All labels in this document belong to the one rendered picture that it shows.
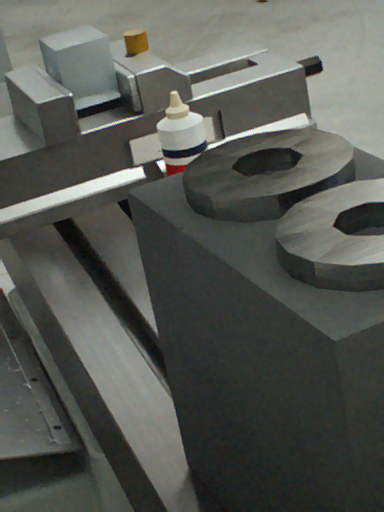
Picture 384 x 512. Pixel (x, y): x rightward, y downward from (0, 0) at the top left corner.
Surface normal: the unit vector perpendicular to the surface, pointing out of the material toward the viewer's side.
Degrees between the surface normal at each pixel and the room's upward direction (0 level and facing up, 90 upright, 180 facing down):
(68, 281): 0
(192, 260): 90
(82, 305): 0
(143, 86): 90
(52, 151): 90
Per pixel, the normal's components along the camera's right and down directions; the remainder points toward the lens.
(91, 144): 0.36, 0.34
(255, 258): -0.18, -0.89
